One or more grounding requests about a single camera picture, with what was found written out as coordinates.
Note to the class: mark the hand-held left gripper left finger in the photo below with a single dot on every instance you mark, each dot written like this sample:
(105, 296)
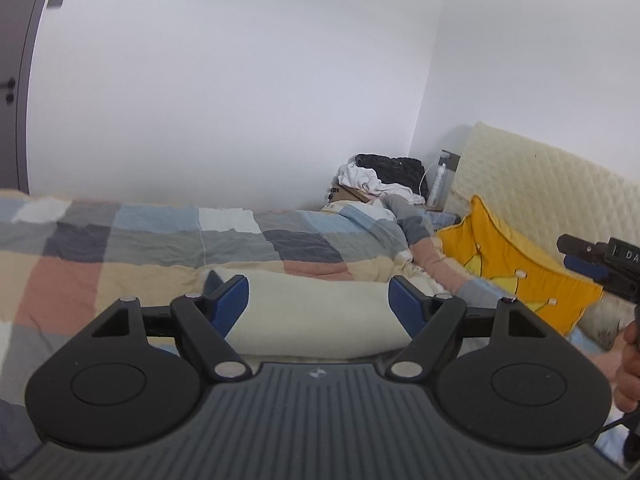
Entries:
(232, 302)

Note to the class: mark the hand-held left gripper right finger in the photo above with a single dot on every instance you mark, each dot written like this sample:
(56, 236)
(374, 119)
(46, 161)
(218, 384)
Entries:
(405, 302)

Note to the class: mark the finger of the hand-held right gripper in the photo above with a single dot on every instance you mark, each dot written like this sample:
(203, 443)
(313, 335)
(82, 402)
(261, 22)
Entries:
(580, 246)
(585, 266)

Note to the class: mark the white fluffy sweater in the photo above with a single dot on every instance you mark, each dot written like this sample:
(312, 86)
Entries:
(320, 315)

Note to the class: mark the person's right hand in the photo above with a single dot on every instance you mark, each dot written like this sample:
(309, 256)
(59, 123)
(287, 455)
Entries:
(629, 365)

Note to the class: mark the grey patterned pillow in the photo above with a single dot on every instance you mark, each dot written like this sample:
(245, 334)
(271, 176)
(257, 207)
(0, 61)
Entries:
(602, 322)

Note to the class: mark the yellow pillow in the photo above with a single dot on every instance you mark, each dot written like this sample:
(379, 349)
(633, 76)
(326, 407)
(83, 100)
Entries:
(515, 260)

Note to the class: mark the cream quilted headboard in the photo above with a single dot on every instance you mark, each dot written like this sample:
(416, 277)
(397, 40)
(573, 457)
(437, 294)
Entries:
(540, 180)

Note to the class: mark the pastel patchwork blanket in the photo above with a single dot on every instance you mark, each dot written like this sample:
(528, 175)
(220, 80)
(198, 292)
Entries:
(150, 245)

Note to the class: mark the cardboard box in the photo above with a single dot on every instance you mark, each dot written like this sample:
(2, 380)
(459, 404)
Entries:
(350, 195)

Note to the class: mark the clear plastic bottle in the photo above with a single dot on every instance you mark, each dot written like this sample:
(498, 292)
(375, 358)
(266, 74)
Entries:
(437, 185)

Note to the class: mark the white garment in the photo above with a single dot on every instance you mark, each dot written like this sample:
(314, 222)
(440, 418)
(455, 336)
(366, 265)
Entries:
(360, 177)

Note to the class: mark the black garment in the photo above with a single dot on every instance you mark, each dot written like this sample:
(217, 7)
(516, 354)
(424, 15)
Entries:
(395, 167)

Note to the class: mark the grey door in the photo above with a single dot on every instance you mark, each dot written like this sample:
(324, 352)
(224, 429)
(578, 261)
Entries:
(17, 35)

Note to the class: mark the wall socket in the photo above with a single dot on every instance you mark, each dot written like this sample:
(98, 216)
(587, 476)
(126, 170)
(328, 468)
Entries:
(451, 160)

